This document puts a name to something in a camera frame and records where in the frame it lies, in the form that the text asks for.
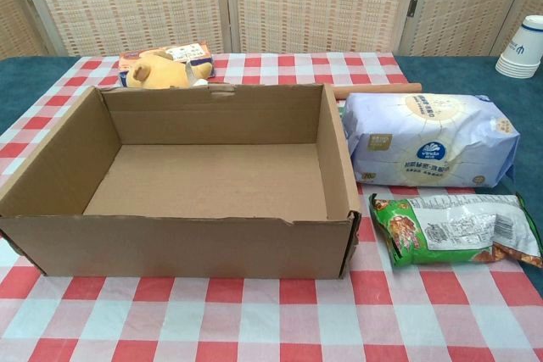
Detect white blue tissue pack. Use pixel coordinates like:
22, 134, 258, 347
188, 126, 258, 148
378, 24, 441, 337
342, 91, 521, 189

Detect green snack packet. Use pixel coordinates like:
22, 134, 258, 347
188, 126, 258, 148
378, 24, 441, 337
367, 192, 543, 270

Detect open brown cardboard box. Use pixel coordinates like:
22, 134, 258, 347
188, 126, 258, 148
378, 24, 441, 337
0, 81, 362, 281

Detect wooden rolling pin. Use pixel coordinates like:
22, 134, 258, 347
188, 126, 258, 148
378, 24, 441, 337
333, 81, 423, 101

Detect orange cookie box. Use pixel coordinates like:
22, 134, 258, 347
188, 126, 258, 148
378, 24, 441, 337
117, 41, 216, 83

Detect yellow plush toy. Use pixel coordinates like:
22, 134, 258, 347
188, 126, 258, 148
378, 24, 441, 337
123, 50, 213, 90

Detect red white checkered tablecloth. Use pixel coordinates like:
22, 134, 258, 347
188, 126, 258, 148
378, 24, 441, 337
0, 51, 543, 362

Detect stack of white paper cups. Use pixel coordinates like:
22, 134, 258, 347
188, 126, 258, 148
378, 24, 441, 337
495, 14, 543, 80

